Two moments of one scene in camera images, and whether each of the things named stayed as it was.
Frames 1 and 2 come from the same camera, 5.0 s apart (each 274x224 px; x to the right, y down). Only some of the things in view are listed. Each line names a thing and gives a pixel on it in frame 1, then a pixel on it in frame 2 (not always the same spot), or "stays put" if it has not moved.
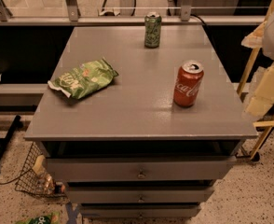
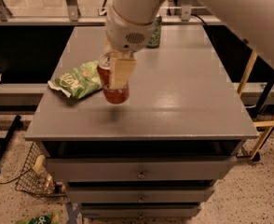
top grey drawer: x=138 y=167 stays put
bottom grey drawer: x=137 y=211 stays put
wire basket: x=35 y=175 stays put
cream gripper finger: x=270 y=89 -> x=121 y=71
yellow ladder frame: x=271 y=123 stays put
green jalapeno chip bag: x=84 y=78 stays put
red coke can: x=188 y=81 -> x=111 y=95
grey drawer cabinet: x=127 y=149 stays put
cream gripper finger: x=254 y=39 -> x=108 y=51
